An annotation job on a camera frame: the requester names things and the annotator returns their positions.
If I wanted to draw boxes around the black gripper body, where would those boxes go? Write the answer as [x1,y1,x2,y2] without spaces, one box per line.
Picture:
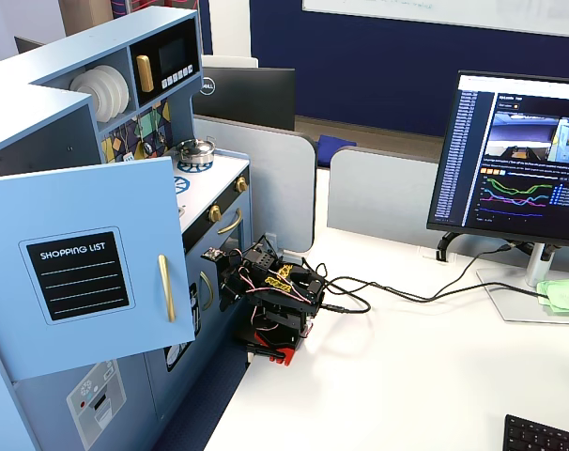
[220,256,256,292]

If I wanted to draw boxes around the red table clamp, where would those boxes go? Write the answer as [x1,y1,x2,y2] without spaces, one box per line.
[232,328,299,367]

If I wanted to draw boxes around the grey rounded desk divider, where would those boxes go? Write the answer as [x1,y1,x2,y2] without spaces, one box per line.
[326,145,454,248]
[192,115,317,255]

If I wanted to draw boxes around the silver toy pot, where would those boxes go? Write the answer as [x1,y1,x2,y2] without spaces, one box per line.
[175,136,219,166]

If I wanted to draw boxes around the blue shopping list cabinet door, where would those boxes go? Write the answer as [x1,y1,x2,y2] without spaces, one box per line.
[0,156,197,381]

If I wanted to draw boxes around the dark toy spoon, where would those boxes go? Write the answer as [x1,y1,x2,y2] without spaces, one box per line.
[136,119,154,157]

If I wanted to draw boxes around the white toy spatula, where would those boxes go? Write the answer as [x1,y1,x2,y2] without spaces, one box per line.
[115,124,136,163]

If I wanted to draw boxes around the blue cushion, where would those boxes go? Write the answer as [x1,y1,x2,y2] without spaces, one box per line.
[316,134,359,150]

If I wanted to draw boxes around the black Dell monitor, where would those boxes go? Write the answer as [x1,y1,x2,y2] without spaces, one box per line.
[192,66,298,132]

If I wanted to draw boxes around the white plate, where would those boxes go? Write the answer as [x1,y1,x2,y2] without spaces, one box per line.
[69,72,96,99]
[80,68,108,98]
[92,64,131,121]

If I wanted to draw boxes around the blue toy kitchen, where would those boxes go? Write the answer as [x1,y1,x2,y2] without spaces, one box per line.
[0,7,255,451]

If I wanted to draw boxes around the computer monitor showing graphs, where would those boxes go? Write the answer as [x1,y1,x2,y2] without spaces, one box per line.
[426,70,569,248]

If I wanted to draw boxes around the silver monitor stand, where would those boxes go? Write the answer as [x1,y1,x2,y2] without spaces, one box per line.
[476,241,569,323]

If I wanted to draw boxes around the brown wooden cabinet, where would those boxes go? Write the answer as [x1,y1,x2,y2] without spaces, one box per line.
[58,0,115,37]

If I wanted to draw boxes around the dark monitor back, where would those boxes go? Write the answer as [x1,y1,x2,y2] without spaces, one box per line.
[14,36,46,55]

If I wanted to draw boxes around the green sticky notes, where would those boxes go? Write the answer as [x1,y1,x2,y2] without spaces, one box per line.
[536,277,569,315]

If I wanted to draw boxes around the black keyboard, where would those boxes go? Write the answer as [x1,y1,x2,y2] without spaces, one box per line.
[502,413,569,451]

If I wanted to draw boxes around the whiteboard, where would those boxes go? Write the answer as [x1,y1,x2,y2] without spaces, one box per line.
[301,0,569,39]

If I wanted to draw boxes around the gold curved cupboard handle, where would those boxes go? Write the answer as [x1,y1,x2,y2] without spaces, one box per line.
[198,271,215,311]

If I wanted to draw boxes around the gold oven handle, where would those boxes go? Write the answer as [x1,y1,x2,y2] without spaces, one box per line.
[217,208,243,236]

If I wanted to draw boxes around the gold cabinet door handle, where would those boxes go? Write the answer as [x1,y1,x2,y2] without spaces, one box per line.
[157,254,177,323]

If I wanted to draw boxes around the black cable with plug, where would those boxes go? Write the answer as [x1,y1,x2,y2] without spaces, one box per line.
[319,274,551,315]

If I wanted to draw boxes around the gold microwave handle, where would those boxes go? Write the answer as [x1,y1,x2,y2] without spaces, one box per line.
[135,54,155,94]

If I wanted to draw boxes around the thin black cable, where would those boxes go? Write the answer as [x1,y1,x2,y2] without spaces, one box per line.
[321,242,518,303]

